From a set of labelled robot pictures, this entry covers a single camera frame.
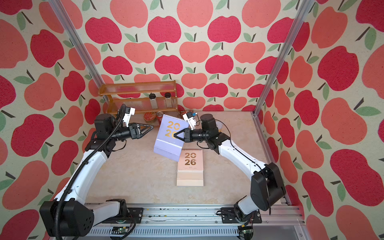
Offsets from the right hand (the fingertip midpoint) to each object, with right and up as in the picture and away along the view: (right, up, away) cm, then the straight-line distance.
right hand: (175, 138), depth 73 cm
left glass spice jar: (-18, +25, +22) cm, 38 cm away
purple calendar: (-5, -3, +1) cm, 6 cm away
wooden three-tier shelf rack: (-17, +29, +40) cm, 52 cm away
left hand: (-12, +4, -3) cm, 13 cm away
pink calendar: (+7, -20, +10) cm, 23 cm away
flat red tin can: (-25, +13, +39) cm, 48 cm away
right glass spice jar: (-8, +26, +24) cm, 36 cm away
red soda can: (-15, +14, +31) cm, 37 cm away
